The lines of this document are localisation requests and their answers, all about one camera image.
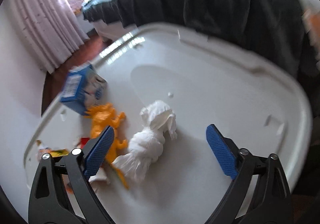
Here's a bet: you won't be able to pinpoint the small white tissue piece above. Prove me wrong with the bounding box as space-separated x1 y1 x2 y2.
89 171 110 186

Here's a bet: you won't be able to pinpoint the white plastic tray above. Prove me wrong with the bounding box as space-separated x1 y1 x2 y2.
22 22 313 224

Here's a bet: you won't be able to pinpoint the dark grey bed blanket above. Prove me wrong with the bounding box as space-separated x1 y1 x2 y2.
82 0 320 104

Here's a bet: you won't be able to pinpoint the pink patterned curtain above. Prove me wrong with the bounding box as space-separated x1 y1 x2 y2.
5 0 89 74

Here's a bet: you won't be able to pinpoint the yellow toy dinosaur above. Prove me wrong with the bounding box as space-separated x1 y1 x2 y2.
85 103 130 189

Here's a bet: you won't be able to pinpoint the blue carton box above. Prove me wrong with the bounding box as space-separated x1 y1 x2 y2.
59 63 108 116

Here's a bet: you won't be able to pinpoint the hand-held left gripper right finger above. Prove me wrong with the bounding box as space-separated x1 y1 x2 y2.
206 124 293 224

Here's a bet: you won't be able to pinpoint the folded pink quilts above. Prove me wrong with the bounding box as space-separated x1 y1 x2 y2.
67 0 86 16

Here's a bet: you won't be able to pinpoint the yellow cartoon snack packet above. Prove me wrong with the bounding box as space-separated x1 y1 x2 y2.
36 140 70 158

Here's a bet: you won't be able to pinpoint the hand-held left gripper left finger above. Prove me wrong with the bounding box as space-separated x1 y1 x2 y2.
28 125 115 224

